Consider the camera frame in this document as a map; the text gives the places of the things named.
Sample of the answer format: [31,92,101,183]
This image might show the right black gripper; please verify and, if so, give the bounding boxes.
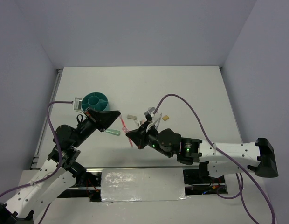
[126,120,173,157]

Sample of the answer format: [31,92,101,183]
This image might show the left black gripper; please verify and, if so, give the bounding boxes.
[72,106,121,147]

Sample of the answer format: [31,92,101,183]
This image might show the pink pen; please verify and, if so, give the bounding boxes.
[119,115,133,147]

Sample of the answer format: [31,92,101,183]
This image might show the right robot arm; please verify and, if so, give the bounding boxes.
[126,126,279,182]

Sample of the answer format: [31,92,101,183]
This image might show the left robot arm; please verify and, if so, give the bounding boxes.
[0,108,121,224]

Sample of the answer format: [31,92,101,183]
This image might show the green highlighter cap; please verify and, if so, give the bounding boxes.
[105,129,121,136]

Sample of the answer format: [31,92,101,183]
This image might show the grey eraser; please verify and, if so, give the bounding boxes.
[127,114,137,120]

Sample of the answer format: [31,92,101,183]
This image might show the teal round divided container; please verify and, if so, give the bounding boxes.
[82,92,110,112]

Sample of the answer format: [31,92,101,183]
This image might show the yellow eraser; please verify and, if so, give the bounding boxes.
[162,115,169,121]

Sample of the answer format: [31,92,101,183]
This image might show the silver foil base cover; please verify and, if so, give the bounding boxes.
[101,168,186,202]

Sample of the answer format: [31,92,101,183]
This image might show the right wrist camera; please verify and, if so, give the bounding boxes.
[144,107,162,131]

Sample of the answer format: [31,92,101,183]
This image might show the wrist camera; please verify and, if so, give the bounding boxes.
[73,97,82,111]
[144,107,162,131]

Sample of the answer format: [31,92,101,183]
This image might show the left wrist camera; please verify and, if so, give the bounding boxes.
[73,97,82,111]

